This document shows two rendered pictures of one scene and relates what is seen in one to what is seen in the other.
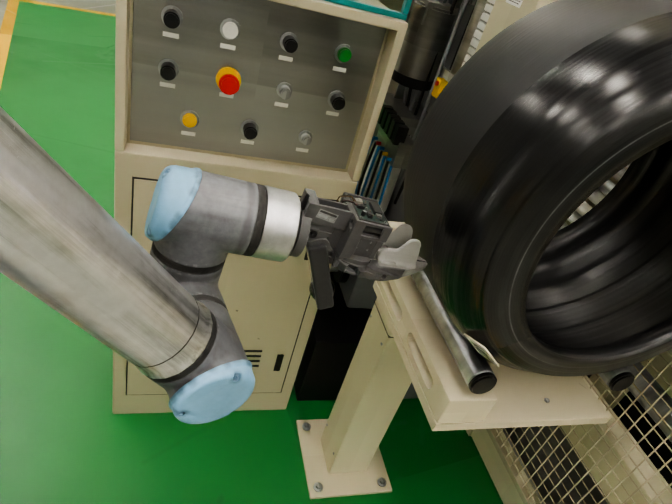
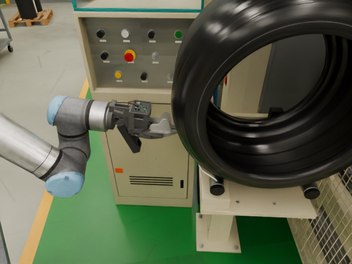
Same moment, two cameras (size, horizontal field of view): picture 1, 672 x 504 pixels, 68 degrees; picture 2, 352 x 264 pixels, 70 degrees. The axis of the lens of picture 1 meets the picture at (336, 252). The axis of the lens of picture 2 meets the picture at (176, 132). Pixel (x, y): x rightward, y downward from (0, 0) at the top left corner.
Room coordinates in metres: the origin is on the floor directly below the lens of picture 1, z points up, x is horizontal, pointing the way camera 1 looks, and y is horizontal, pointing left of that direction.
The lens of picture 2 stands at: (0.06, -0.38, 1.49)
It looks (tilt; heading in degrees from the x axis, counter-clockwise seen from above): 36 degrees down; 26
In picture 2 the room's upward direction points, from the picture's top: straight up
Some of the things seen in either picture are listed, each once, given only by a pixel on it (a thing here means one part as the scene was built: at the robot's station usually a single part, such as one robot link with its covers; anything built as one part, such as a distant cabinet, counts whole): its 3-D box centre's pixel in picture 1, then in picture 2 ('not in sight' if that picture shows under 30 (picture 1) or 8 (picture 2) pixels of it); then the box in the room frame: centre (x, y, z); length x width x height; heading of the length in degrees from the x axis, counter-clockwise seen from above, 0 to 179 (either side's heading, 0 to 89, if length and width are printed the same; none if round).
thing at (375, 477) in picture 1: (343, 453); (217, 231); (1.01, -0.22, 0.01); 0.27 x 0.27 x 0.02; 23
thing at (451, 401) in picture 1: (427, 330); (211, 165); (0.73, -0.21, 0.83); 0.36 x 0.09 x 0.06; 23
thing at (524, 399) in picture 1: (482, 345); (248, 174); (0.79, -0.34, 0.80); 0.37 x 0.36 x 0.02; 113
